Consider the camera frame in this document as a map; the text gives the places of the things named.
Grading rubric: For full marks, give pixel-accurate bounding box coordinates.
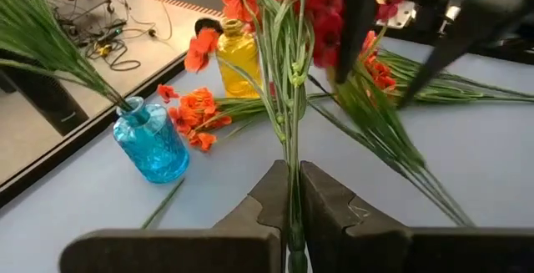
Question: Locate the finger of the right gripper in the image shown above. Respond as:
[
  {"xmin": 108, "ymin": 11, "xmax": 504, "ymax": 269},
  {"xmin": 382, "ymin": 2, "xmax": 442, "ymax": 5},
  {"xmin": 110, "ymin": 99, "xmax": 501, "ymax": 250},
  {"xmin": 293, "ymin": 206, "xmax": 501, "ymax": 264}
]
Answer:
[
  {"xmin": 398, "ymin": 0, "xmax": 534, "ymax": 109},
  {"xmin": 331, "ymin": 0, "xmax": 379, "ymax": 84}
]

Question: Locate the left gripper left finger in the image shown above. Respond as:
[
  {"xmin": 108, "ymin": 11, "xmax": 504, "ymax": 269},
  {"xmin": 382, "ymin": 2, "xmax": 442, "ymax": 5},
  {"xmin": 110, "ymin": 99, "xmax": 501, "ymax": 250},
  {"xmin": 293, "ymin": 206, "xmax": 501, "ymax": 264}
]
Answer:
[{"xmin": 59, "ymin": 159, "xmax": 290, "ymax": 273}]

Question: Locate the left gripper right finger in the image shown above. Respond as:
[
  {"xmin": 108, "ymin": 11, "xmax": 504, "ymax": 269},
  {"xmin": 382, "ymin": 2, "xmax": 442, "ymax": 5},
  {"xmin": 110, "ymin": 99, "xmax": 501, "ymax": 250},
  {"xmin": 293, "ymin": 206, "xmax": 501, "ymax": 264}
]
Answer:
[{"xmin": 300, "ymin": 159, "xmax": 534, "ymax": 273}]

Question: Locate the pink artificial flower bunch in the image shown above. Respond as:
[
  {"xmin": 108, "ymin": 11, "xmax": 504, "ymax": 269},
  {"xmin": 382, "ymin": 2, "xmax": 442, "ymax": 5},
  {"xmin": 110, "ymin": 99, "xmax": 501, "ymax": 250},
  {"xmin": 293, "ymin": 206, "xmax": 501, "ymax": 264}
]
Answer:
[{"xmin": 307, "ymin": 0, "xmax": 476, "ymax": 228}]

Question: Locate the purple artificial flower bunch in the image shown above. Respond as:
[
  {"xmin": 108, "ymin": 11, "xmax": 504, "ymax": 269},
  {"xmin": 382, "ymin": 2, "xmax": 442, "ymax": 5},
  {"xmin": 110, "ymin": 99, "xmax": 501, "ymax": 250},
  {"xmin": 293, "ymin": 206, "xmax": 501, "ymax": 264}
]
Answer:
[{"xmin": 0, "ymin": 0, "xmax": 145, "ymax": 114}]

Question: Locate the blue glass vase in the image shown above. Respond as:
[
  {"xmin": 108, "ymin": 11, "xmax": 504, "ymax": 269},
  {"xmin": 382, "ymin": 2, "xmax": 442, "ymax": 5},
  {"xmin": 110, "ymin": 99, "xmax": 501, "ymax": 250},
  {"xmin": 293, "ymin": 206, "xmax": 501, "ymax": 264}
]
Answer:
[{"xmin": 112, "ymin": 96, "xmax": 191, "ymax": 185}]

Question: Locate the yellow glass vase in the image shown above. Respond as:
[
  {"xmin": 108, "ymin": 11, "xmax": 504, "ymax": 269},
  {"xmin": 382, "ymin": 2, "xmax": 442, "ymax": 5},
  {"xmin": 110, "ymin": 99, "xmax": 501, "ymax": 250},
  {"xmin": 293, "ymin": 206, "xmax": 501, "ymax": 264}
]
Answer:
[{"xmin": 215, "ymin": 18, "xmax": 263, "ymax": 99}]

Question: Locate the loose green grass blade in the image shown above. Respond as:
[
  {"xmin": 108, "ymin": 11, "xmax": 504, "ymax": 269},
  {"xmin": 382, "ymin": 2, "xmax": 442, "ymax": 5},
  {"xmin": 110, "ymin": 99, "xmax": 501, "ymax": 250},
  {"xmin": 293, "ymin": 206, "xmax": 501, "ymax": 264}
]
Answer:
[{"xmin": 140, "ymin": 178, "xmax": 186, "ymax": 230}]

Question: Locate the black clamp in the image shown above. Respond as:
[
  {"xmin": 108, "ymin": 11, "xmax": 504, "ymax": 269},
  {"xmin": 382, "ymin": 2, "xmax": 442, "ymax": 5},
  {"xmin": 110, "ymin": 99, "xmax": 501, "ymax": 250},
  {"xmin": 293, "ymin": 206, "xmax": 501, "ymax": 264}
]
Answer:
[{"xmin": 194, "ymin": 17, "xmax": 224, "ymax": 36}]

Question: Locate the black tower fan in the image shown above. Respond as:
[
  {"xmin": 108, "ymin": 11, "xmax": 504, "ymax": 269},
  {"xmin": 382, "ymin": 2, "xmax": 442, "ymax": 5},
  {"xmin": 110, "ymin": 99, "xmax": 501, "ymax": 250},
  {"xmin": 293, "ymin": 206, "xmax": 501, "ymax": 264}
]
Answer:
[{"xmin": 0, "ymin": 67, "xmax": 91, "ymax": 137}]

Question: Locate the silver metal bracket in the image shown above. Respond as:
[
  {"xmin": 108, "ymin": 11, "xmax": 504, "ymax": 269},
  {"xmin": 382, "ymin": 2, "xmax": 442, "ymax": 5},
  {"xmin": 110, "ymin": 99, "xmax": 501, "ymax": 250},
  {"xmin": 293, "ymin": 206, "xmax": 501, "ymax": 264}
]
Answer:
[{"xmin": 375, "ymin": 0, "xmax": 418, "ymax": 30}]

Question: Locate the black table frame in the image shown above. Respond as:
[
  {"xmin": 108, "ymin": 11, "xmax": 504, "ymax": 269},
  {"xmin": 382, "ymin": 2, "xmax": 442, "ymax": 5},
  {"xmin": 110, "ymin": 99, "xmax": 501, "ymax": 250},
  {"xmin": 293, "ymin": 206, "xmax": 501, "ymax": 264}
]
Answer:
[{"xmin": 0, "ymin": 22, "xmax": 534, "ymax": 210}]

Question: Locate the black floor cable tangle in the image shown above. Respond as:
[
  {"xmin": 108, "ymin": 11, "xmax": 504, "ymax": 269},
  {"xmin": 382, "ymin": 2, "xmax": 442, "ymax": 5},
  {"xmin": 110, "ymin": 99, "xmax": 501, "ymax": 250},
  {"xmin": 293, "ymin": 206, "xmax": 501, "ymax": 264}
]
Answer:
[{"xmin": 53, "ymin": 0, "xmax": 173, "ymax": 73}]

